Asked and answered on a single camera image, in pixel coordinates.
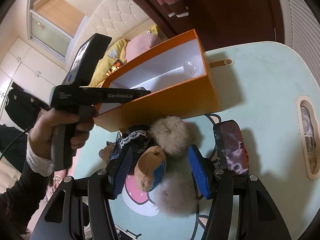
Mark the window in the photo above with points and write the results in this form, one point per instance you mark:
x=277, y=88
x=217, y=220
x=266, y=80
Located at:
x=47, y=32

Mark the orange cardboard box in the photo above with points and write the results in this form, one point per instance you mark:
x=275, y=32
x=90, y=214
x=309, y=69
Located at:
x=175, y=100

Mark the dark brown door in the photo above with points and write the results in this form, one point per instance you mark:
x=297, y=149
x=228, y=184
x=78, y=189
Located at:
x=225, y=10

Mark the black bag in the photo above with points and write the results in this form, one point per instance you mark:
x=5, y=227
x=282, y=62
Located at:
x=22, y=107

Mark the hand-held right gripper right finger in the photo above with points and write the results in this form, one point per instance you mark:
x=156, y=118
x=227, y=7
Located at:
x=200, y=172

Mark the brown plush toy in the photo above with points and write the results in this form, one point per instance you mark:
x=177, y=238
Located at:
x=147, y=167

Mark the purple tie-dye pouch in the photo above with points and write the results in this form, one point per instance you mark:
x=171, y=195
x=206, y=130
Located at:
x=231, y=145

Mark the clear plastic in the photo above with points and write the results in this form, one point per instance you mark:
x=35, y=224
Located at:
x=192, y=68

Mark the person's left hand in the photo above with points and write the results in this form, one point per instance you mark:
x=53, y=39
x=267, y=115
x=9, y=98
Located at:
x=45, y=130

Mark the white wardrobe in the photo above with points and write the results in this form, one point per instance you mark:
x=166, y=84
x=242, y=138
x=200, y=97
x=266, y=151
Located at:
x=27, y=67

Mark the grey furry pompom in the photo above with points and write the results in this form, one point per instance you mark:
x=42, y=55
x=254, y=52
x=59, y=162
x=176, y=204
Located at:
x=175, y=197
x=170, y=135

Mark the large yellow pillow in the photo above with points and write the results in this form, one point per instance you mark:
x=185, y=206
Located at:
x=102, y=65

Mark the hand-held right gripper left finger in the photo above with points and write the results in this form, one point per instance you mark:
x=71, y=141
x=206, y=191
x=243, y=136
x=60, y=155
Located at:
x=123, y=172

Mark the small yellow printed pillow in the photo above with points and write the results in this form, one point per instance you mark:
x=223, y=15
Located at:
x=152, y=31

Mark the pink pillow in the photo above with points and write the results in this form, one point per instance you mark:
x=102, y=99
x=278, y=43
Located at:
x=142, y=45

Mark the person's left forearm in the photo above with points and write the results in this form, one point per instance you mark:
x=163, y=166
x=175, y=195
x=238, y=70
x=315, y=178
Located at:
x=20, y=192

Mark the cream tufted headboard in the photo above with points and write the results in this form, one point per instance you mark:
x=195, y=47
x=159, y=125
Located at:
x=112, y=12

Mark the white slatted blinds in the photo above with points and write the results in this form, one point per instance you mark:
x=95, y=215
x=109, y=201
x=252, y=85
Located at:
x=300, y=17

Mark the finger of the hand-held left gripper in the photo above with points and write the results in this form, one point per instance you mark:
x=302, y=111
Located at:
x=142, y=93

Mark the black lace doll dress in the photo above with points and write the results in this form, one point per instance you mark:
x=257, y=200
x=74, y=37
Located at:
x=136, y=140

